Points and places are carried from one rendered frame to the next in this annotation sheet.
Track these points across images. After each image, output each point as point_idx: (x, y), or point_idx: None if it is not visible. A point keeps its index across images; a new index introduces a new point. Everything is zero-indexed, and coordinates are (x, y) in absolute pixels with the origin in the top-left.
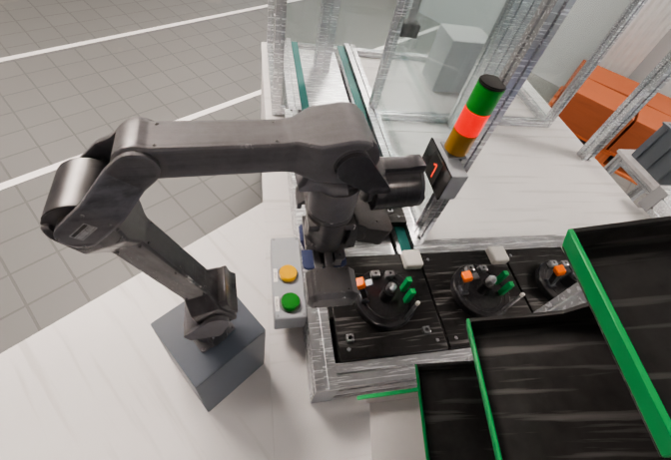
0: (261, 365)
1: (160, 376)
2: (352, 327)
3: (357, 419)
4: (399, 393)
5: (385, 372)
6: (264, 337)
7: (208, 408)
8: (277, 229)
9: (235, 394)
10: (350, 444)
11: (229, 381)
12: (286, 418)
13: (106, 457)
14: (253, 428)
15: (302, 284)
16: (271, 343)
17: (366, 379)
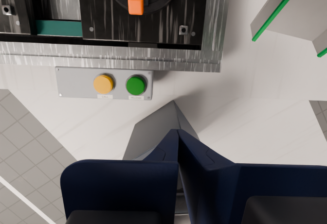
0: (174, 102)
1: None
2: (172, 23)
3: (228, 31)
4: None
5: None
6: (180, 124)
7: (199, 139)
8: (42, 77)
9: (190, 119)
10: (242, 41)
11: (193, 135)
12: (213, 87)
13: None
14: (213, 109)
15: (117, 70)
16: (158, 93)
17: (222, 20)
